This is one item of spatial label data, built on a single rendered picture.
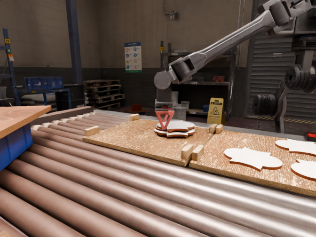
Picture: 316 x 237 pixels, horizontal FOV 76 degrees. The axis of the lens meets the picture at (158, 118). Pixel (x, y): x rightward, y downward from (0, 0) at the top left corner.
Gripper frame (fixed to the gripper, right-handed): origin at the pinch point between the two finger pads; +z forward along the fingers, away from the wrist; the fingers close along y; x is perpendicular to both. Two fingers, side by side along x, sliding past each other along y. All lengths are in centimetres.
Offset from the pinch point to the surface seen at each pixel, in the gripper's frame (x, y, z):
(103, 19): 154, 626, -178
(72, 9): 171, 403, -145
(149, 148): 5.3, -15.9, 3.6
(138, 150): 8.9, -17.5, 3.7
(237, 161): -17.6, -28.0, 2.4
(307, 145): -44.9, -17.3, 1.8
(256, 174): -19.8, -33.4, 3.2
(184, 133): -7.1, -6.7, 1.7
